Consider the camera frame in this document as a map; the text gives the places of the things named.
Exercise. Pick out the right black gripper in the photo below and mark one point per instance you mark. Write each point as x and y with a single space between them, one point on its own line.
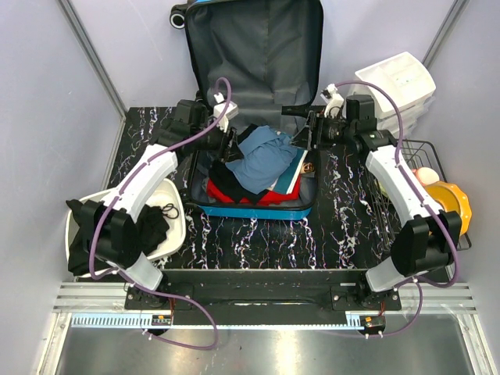
317 126

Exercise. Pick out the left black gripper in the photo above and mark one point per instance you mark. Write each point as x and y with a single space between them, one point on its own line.
229 149

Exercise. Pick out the blue garment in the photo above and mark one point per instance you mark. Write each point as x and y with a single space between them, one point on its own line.
266 154

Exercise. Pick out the blue fish print suitcase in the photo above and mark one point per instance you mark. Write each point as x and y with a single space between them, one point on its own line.
270 51

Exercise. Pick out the black garment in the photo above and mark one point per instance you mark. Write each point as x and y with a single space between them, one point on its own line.
119 239
227 183

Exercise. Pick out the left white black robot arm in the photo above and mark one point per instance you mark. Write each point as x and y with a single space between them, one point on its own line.
182 135

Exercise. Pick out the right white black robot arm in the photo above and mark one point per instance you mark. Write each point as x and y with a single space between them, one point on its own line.
428 238

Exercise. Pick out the teal white striped towel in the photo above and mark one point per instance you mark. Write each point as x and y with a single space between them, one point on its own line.
285 183

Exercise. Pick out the red garment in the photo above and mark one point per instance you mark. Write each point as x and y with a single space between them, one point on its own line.
269 198

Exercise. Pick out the white plastic basin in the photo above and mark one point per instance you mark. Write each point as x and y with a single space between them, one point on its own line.
161 226

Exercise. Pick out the white plastic drawer organizer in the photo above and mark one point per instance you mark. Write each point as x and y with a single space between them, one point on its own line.
408 83

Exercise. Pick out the pink cup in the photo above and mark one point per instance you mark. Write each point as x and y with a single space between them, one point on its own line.
426 175

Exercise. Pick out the yellow scalloped plate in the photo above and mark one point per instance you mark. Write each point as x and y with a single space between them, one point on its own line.
452 198

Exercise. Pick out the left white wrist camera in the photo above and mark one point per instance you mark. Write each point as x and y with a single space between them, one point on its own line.
223 111

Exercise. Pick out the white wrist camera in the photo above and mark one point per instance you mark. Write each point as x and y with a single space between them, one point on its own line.
333 100
223 111

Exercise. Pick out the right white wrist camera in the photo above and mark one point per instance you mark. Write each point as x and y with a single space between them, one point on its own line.
333 100

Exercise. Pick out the black wire dish rack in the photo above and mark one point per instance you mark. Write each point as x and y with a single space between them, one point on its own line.
392 169

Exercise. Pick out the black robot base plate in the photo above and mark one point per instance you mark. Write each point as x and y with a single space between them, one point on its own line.
337 290

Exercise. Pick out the aluminium slotted rail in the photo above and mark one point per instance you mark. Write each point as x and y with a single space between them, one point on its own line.
109 306

